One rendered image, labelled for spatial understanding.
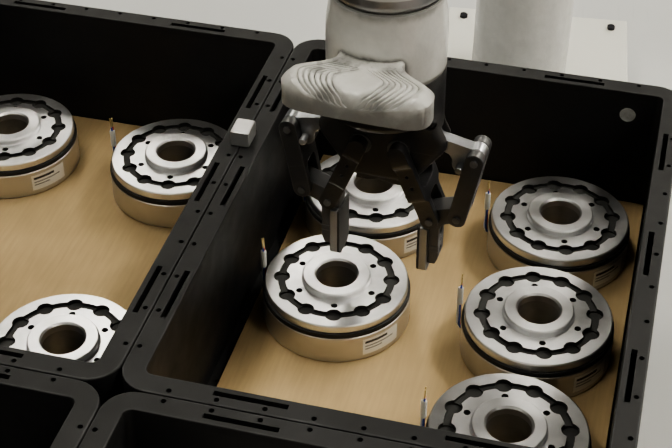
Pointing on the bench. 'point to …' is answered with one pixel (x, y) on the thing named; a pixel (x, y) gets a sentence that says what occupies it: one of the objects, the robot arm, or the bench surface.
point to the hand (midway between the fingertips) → (382, 236)
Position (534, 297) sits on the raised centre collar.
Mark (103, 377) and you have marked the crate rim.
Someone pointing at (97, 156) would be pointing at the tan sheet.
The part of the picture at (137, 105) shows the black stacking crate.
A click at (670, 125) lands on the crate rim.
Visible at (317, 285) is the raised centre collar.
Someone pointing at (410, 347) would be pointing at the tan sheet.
